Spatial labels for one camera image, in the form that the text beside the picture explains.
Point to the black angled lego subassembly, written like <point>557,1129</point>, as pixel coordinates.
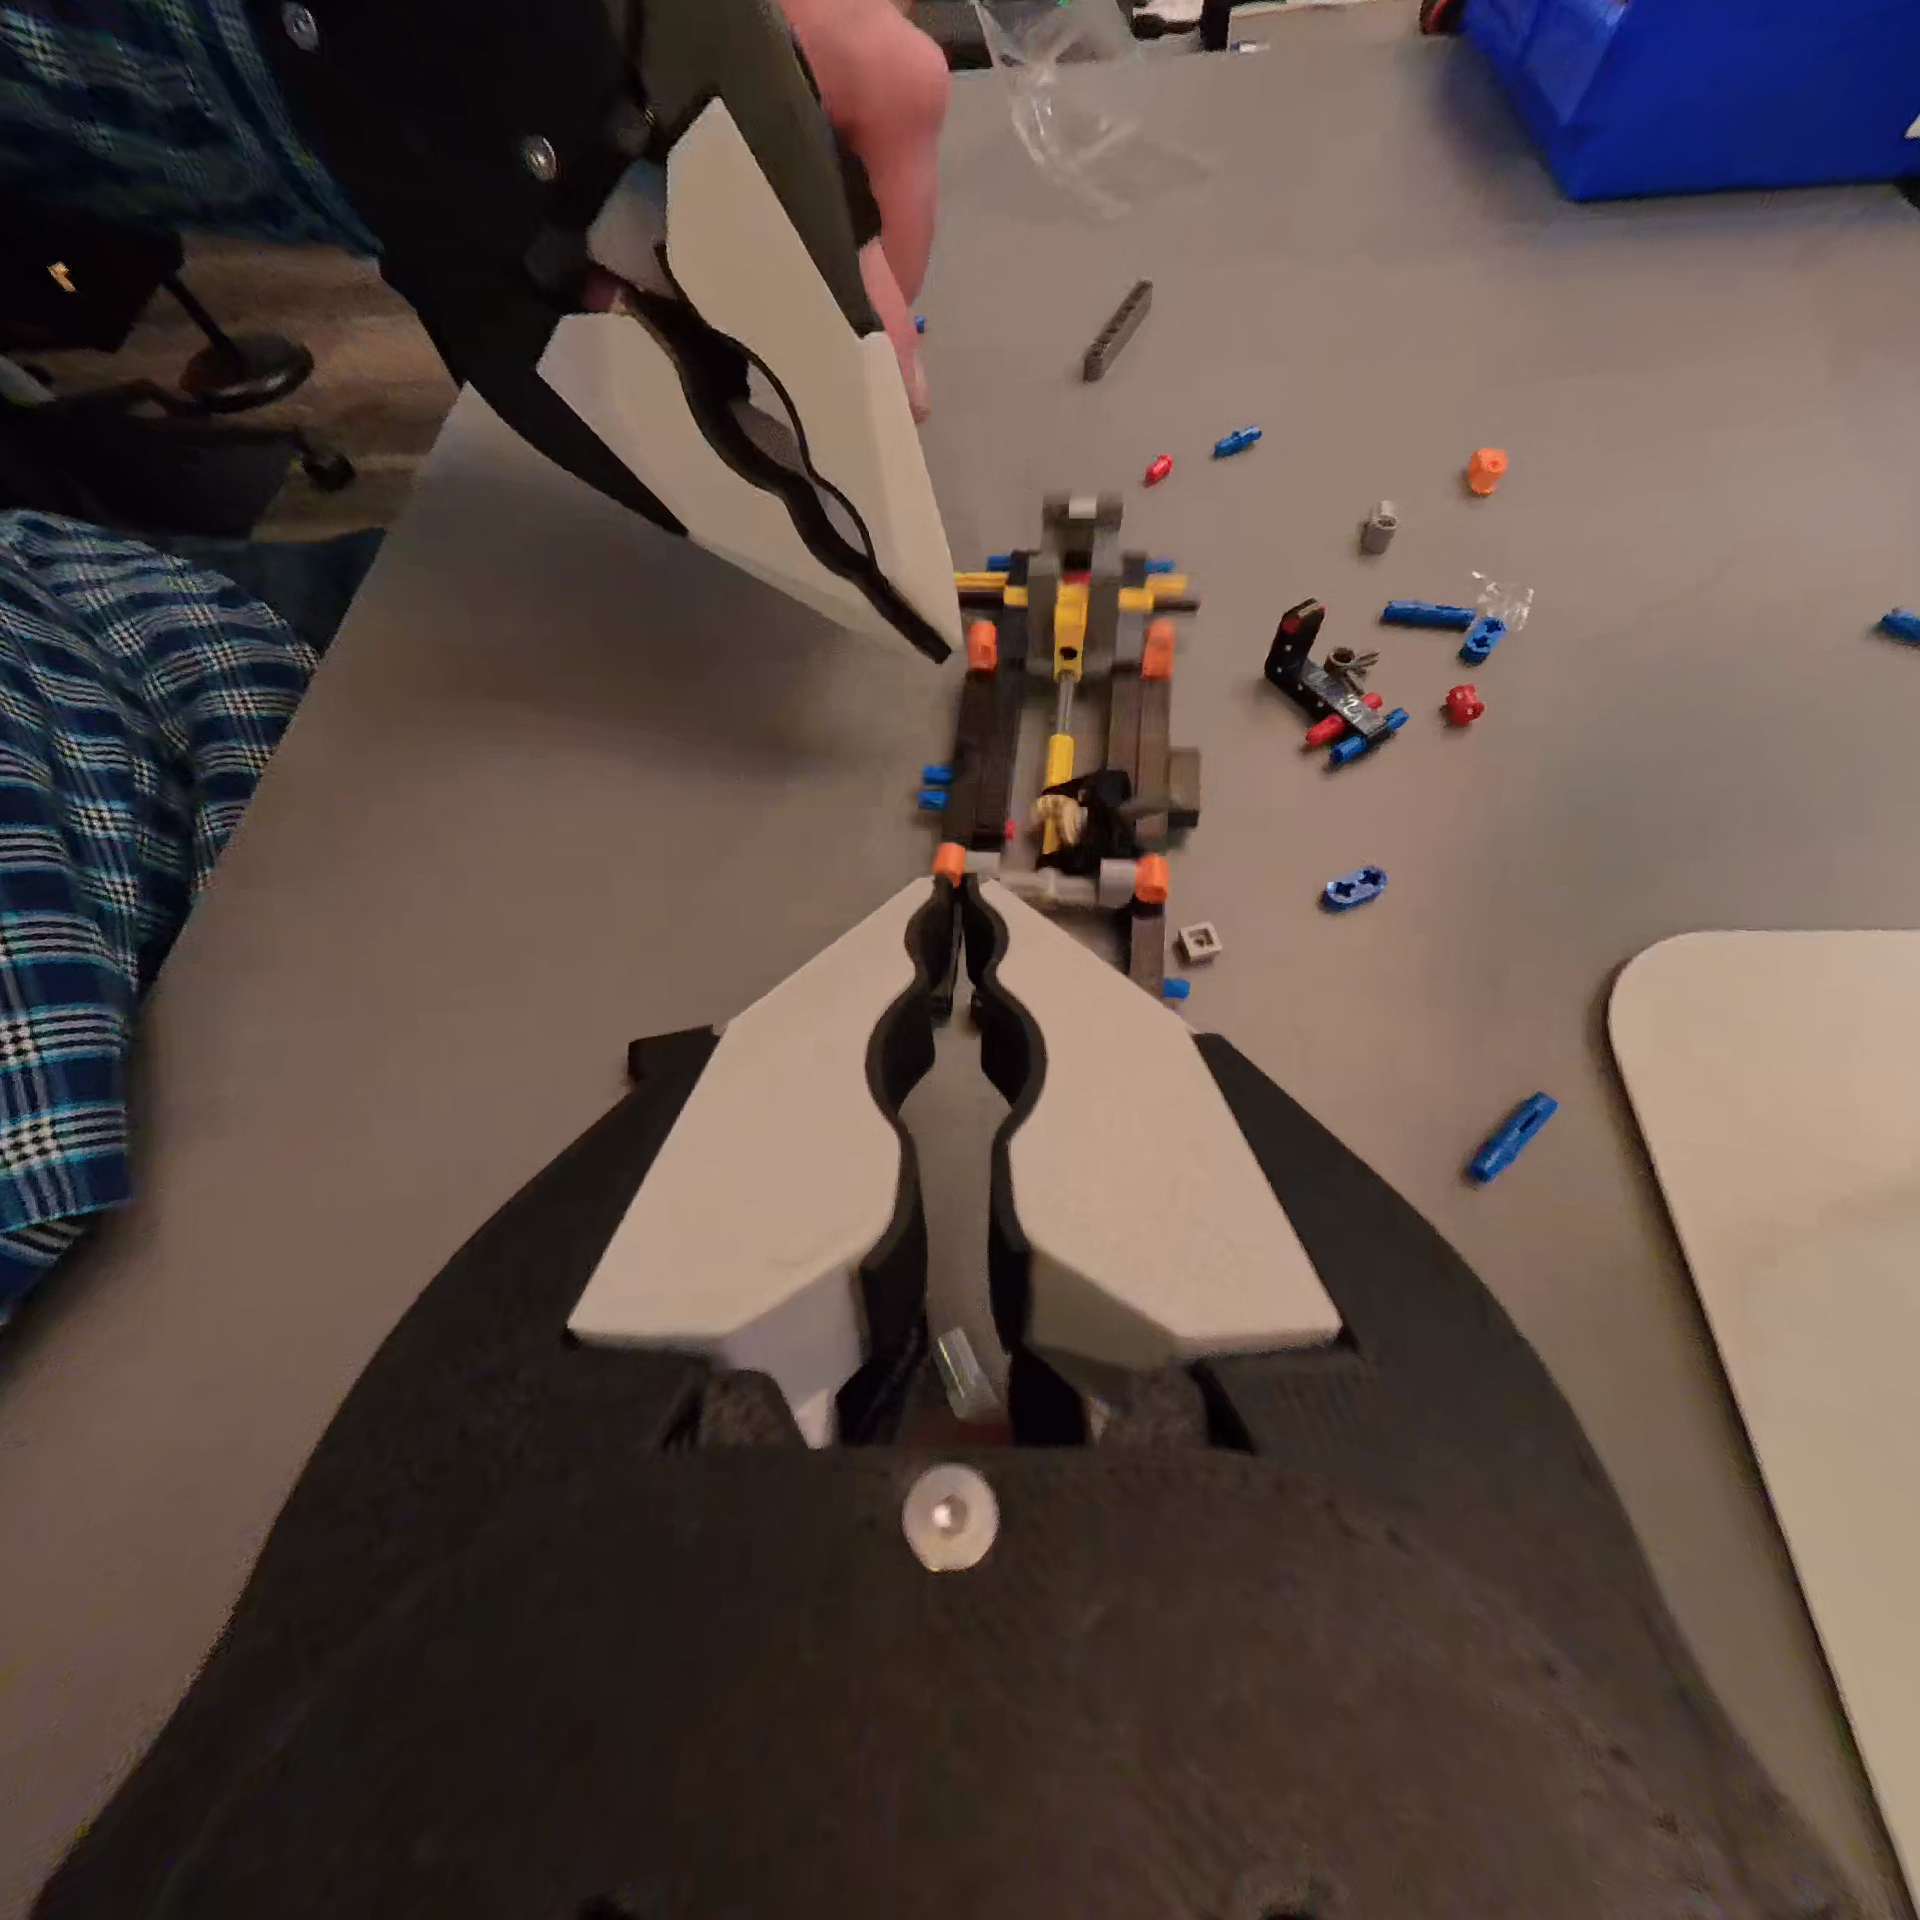
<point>1318,682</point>

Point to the grey lego pin connector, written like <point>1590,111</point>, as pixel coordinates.
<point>1381,529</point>

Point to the blue long lego pin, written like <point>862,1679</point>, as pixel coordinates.
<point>1428,614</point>
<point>1510,1136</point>

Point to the grey square lego piece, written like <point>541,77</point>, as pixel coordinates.
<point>1197,941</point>

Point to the lego vehicle chassis assembly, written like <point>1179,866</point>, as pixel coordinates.
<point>1070,615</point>

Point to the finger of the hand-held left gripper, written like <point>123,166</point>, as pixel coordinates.
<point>796,301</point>
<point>661,434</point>

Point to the black office chair base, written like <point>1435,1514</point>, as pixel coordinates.
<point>225,368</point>

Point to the grey long lego beam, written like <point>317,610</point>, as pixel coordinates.
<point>1118,330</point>

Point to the blue plaid shirt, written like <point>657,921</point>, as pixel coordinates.
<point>118,825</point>

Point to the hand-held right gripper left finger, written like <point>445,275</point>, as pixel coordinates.
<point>750,1201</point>

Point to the red lego bush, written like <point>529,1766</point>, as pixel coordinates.
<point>1464,704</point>

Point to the blue small lego liftarm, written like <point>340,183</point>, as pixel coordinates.
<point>1354,887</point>
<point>1482,638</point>

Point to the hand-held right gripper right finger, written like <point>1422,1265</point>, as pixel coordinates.
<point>1155,1201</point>

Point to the person's left hand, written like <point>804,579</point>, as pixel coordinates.
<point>885,149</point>

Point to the blue storage bin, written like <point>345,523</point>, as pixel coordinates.
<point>1693,90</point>

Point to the transparent lego piece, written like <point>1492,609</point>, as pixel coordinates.
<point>1504,597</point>

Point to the clear plastic bag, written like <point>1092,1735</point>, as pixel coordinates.
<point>1080,106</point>

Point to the orange lego piece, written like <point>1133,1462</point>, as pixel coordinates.
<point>1483,470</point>

